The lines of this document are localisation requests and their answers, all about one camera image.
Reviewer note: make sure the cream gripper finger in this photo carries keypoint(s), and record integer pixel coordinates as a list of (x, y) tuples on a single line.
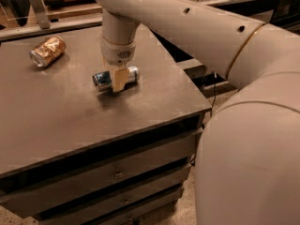
[(108, 66), (119, 79)]

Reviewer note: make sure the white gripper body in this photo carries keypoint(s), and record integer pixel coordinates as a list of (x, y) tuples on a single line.
[(118, 52)]

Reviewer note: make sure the silver blue redbull can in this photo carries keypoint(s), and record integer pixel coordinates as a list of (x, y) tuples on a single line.
[(103, 82)]

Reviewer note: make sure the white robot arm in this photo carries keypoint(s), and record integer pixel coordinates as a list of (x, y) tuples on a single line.
[(247, 168)]

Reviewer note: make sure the gold crushed soda can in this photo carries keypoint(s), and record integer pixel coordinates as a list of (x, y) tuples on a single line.
[(47, 51)]

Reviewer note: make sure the top drawer front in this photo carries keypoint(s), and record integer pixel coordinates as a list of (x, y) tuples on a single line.
[(111, 171)]

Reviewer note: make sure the drawer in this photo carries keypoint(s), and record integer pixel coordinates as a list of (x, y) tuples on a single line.
[(142, 207), (111, 171), (128, 192)]

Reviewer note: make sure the grey drawer cabinet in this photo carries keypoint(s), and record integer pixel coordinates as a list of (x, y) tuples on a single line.
[(53, 120)]

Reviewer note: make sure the bottom drawer front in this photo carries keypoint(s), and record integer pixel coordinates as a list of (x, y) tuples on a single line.
[(142, 207)]

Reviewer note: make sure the middle drawer front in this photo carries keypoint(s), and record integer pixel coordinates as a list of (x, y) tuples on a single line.
[(128, 192)]

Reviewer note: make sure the black laptop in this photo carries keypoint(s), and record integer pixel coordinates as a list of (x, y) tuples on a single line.
[(286, 13)]

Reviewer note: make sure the metal railing frame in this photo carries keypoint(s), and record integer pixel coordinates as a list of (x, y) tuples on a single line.
[(29, 18)]

